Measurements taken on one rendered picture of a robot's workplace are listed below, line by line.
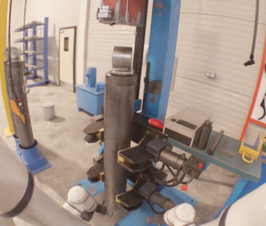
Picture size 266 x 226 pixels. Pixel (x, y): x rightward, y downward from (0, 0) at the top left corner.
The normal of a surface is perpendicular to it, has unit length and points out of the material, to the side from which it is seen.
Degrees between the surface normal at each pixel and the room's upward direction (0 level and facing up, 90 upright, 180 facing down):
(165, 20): 90
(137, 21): 90
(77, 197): 23
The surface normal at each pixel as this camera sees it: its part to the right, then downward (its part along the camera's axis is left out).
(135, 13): -0.30, 0.36
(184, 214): 0.04, -0.69
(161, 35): -0.64, 0.25
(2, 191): 0.84, 0.13
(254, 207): -0.79, -0.61
